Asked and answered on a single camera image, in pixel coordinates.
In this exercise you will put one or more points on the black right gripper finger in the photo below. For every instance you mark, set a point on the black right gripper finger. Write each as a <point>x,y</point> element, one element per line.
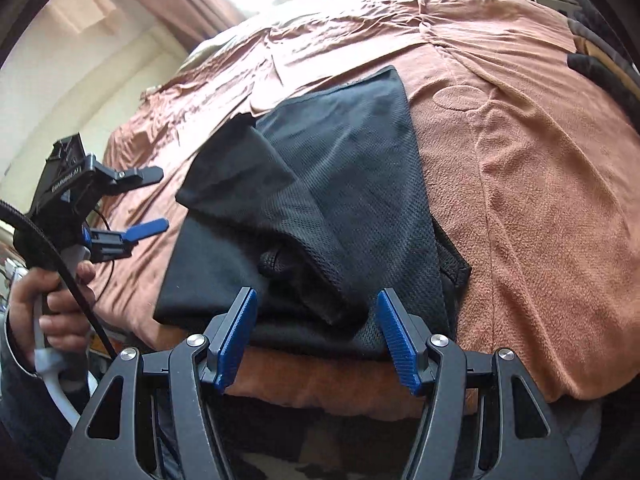
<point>134,176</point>

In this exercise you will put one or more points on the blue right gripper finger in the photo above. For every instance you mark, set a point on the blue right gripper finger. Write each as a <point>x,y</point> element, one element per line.
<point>142,230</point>

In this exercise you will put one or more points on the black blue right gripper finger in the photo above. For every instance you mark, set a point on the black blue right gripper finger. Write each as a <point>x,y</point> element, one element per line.
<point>117,437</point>
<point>516,435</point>

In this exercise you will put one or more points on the black mesh shorts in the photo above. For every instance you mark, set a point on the black mesh shorts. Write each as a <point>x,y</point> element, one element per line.
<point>317,206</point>

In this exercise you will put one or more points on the dark folded clothes pile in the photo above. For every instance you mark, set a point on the dark folded clothes pile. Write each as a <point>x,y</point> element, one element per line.
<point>599,57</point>

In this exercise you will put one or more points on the person's left hand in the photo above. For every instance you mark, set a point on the person's left hand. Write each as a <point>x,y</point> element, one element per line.
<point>39,297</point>

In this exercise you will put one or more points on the pale green bed sheet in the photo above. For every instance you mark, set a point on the pale green bed sheet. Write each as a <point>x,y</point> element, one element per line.
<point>228,37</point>

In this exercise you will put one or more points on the brown terry bed blanket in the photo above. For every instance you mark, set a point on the brown terry bed blanket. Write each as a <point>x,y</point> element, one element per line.
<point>531,169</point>

